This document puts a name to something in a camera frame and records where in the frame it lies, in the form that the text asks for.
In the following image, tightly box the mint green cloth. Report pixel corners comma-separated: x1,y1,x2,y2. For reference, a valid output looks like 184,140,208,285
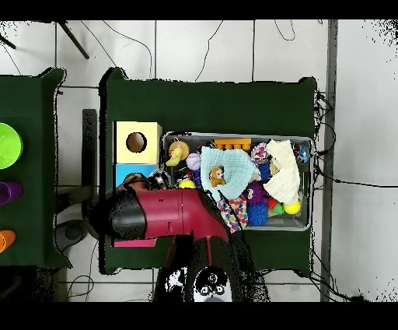
199,146,257,202

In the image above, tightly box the wooden three-hole box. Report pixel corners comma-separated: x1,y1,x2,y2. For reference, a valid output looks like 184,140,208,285
111,120,163,248

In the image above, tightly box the silver mesh bin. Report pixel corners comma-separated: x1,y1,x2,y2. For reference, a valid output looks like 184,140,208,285
159,132,312,232

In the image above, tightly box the yellow plush duck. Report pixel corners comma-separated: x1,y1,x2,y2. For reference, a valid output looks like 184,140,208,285
164,146,184,167

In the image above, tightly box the white toy baseball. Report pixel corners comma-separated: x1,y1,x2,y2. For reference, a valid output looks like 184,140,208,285
185,153,202,171

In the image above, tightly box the black panel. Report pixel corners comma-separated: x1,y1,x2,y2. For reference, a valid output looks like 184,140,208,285
81,107,98,200

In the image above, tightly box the brown plush toy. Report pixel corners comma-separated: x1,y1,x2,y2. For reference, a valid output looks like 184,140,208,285
208,166,226,188

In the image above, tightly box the dark green tablecloth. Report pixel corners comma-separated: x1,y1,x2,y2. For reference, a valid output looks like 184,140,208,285
0,67,73,269
98,66,318,276

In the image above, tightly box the polka dot cloth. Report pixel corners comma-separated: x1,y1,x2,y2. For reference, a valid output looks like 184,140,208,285
216,194,249,234

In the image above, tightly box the orange building brick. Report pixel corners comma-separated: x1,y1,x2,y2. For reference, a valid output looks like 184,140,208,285
213,138,252,153

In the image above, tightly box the purple spiky monster toy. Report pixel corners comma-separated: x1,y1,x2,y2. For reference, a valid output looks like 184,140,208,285
245,181,269,205

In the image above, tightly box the blue spiky ball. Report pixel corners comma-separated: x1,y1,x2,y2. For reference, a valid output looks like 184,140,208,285
246,202,269,227

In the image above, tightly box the purple cup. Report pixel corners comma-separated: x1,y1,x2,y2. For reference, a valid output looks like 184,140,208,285
0,181,24,205

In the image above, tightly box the lime green bowl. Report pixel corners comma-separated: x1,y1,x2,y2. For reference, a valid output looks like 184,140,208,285
0,121,24,170

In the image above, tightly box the orange cup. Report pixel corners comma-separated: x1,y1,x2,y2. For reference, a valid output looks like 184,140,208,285
0,229,17,254

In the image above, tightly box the cream knitted cloth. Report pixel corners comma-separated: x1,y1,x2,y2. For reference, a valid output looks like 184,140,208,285
263,139,302,205

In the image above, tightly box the black tripod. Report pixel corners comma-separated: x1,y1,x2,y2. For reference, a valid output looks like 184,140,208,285
0,19,90,60

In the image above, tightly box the thin black floor cable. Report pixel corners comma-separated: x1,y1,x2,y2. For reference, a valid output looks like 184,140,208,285
313,169,398,188

